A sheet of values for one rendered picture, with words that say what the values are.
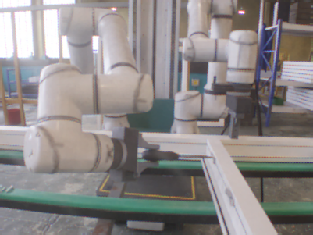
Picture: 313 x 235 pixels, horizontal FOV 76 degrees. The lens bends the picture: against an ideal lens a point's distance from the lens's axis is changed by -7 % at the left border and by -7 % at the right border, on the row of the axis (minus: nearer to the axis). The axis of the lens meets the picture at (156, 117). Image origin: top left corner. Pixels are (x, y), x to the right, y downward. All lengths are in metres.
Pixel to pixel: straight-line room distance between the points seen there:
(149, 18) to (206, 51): 0.83
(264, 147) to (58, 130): 0.66
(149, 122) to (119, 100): 1.10
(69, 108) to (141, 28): 1.21
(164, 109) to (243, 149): 0.82
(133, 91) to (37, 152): 0.21
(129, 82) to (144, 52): 1.12
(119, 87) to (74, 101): 0.09
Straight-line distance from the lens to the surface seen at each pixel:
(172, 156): 0.62
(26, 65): 9.20
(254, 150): 0.82
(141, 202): 0.54
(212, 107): 1.34
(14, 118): 4.66
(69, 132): 0.42
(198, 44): 0.82
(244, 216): 0.42
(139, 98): 0.45
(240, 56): 0.71
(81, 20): 0.96
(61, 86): 0.45
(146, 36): 1.57
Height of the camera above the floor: 1.19
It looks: 15 degrees down
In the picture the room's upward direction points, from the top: 1 degrees clockwise
